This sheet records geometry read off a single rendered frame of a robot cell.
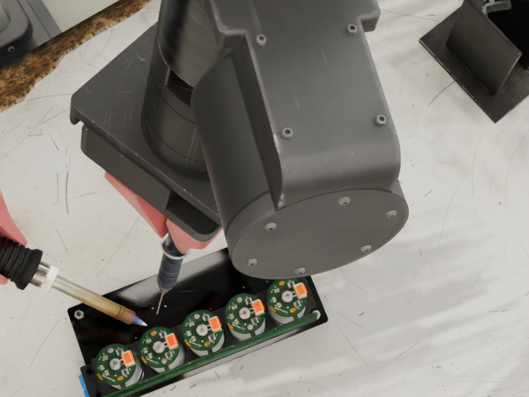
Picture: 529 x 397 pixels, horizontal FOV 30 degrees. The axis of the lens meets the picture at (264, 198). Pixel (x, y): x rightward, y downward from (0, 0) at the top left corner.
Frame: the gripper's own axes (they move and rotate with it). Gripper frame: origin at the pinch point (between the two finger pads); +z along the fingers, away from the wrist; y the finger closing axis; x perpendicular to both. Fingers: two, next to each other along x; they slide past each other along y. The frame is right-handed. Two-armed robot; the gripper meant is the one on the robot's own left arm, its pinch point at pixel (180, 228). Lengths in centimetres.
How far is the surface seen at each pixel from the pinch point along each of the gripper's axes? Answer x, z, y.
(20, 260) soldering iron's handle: -3.9, 7.2, -7.1
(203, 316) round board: 2.4, 12.1, 1.9
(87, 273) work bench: 2.6, 18.8, -7.0
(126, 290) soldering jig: 2.9, 17.6, -4.0
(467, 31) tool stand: 27.7, 5.0, 3.9
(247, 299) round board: 4.7, 11.3, 3.5
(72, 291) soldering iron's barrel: -2.7, 9.0, -4.2
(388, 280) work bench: 14.0, 14.7, 9.6
